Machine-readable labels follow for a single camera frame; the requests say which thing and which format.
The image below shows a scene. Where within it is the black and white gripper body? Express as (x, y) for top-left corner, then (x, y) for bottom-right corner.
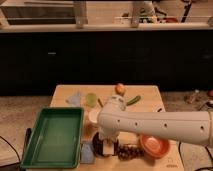
(92, 132), (119, 157)

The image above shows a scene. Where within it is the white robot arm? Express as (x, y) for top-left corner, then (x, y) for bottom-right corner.
(92, 95), (213, 156)

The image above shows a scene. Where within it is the white bowl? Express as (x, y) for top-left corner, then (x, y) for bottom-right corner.
(89, 109), (100, 124)

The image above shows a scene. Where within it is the orange bowl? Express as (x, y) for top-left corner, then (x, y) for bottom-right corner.
(139, 135), (170, 159)

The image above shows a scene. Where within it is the bunch of dark grapes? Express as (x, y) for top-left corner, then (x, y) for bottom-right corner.
(117, 145), (144, 160)

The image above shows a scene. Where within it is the green cup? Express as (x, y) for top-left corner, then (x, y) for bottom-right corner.
(85, 93), (97, 107)

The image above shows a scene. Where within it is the green plastic tray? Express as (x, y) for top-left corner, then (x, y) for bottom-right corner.
(21, 107), (84, 169)

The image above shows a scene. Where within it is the orange fruit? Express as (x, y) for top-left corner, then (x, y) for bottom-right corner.
(115, 83), (125, 96)

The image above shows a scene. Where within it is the green cucumber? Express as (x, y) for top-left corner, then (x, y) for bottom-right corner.
(126, 95), (141, 106)

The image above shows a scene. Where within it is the black marker pen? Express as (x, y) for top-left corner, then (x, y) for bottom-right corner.
(23, 128), (32, 150)

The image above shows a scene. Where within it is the black cable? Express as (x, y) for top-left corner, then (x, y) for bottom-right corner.
(0, 135), (22, 168)

